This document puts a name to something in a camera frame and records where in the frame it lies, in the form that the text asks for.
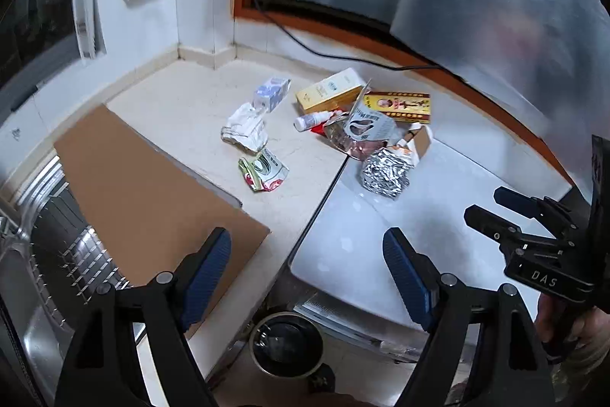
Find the silver face mask packet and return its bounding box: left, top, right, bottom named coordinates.
left=324, top=78, right=396, bottom=145

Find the orange wooden frame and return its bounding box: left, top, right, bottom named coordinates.
left=233, top=0, right=573, bottom=188

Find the black trash bin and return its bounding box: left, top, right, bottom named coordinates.
left=249, top=312, right=325, bottom=381

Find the crumpled silver foil bag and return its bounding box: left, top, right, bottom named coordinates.
left=361, top=148, right=414, bottom=200

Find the person's right hand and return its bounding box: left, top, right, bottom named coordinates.
left=536, top=293, right=610, bottom=370

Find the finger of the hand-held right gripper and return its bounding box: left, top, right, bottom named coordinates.
left=494, top=186, right=578, bottom=227
left=464, top=205, right=526, bottom=256

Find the small white bottle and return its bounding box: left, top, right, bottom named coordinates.
left=294, top=110, right=334, bottom=132

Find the long yellow red box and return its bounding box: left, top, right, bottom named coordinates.
left=362, top=90, right=432, bottom=124

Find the small blue white box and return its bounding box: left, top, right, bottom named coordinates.
left=252, top=76, right=292, bottom=113

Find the yellow white box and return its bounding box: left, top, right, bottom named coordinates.
left=294, top=68, right=365, bottom=114

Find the metal sink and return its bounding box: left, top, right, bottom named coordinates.
left=0, top=156, right=144, bottom=407

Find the crumpled green red packet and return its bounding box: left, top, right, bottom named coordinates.
left=238, top=148, right=291, bottom=193

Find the brown cardboard sheet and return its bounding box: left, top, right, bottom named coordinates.
left=53, top=104, right=271, bottom=338

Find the black cable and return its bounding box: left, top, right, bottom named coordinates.
left=252, top=0, right=444, bottom=71

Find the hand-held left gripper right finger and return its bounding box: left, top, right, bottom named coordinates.
left=382, top=227, right=556, bottom=407

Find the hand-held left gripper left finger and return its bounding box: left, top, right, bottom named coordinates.
left=55, top=227, right=233, bottom=407

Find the small open cardboard box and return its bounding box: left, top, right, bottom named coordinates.
left=393, top=124, right=433, bottom=167

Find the pink foil wrapper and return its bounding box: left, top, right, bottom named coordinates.
left=334, top=137, right=389, bottom=162

